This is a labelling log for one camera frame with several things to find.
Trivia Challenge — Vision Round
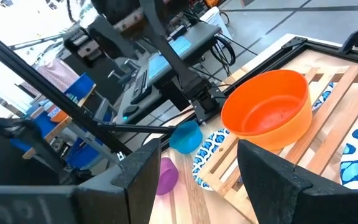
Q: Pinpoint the black loop handle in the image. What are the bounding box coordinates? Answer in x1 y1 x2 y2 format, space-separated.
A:
339 30 358 54

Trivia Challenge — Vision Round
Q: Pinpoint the blue flat screen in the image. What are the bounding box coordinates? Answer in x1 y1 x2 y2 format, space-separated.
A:
147 35 194 80

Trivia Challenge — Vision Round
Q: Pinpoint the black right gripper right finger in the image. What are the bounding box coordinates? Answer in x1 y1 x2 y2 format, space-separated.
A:
237 139 358 224

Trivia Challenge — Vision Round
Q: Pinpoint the grey side desk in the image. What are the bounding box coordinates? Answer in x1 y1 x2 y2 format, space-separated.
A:
113 22 223 125

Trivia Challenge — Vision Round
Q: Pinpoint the slatted wooden shelf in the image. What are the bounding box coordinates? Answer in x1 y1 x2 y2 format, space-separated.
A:
197 63 358 224

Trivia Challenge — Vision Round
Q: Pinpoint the teal plastic bowl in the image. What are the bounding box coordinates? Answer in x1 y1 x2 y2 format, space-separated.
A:
168 120 203 155

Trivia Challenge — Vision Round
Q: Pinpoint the blue storage bin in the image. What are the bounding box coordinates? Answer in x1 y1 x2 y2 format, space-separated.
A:
63 73 96 103

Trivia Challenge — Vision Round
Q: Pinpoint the coiled black cable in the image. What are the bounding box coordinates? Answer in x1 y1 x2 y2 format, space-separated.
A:
209 35 237 67

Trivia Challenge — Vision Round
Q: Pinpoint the white box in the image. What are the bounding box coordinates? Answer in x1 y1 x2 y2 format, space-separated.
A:
208 6 233 43

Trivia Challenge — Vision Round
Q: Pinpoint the purple plastic bowl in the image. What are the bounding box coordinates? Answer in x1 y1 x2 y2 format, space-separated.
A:
156 157 180 196

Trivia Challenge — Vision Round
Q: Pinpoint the black computer mouse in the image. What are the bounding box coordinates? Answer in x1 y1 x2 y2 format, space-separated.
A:
122 105 140 118

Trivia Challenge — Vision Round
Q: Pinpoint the pink cloth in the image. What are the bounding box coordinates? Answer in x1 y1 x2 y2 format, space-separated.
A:
37 58 80 93

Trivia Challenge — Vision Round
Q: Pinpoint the black keyboard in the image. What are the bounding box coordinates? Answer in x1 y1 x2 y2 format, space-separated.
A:
130 68 152 105

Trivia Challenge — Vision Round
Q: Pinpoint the orange plastic bowl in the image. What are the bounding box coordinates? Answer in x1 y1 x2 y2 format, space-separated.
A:
221 69 313 152

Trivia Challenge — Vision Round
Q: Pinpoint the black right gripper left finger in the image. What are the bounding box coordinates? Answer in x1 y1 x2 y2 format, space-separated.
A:
74 139 162 224

